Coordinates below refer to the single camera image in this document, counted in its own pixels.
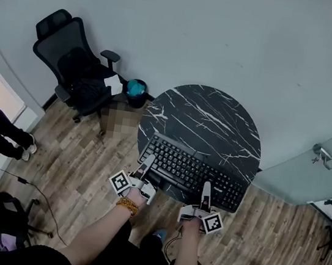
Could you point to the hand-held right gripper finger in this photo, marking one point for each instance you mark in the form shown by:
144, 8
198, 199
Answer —
206, 196

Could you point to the black keyboard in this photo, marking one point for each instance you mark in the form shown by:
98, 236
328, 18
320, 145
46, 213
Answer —
179, 165

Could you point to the teal bin bag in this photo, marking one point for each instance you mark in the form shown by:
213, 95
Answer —
135, 87

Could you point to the person's blue shoe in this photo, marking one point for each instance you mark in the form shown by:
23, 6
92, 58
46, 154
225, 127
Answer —
160, 235

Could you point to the person's left hand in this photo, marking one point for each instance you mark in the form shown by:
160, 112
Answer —
136, 197

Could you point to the white paper sheet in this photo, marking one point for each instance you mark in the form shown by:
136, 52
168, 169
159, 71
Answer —
113, 83

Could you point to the purple cloth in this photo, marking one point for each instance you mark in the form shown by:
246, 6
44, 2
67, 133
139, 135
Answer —
7, 242

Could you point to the frosted glass door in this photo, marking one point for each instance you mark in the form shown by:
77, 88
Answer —
301, 180

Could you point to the round black marble table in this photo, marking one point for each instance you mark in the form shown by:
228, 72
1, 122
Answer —
211, 120

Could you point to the black mesh office chair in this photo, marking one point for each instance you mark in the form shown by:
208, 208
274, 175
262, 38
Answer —
65, 42

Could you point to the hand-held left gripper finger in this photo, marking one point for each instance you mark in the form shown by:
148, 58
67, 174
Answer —
146, 167

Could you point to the window with dark frame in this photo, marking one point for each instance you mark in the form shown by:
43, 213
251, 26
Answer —
1, 98

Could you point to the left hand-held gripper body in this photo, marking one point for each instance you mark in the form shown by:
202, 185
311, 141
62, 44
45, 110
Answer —
118, 182

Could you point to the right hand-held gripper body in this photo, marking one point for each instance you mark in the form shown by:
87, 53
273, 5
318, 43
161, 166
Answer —
212, 223

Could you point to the person's right forearm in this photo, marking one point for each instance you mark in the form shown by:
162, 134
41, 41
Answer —
187, 255

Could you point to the black waste bin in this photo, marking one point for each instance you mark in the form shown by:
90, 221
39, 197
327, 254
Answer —
136, 102

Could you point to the black low-back office chair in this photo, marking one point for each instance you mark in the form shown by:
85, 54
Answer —
2, 212

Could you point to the person's left forearm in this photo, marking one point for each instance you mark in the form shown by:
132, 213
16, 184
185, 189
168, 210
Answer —
98, 236

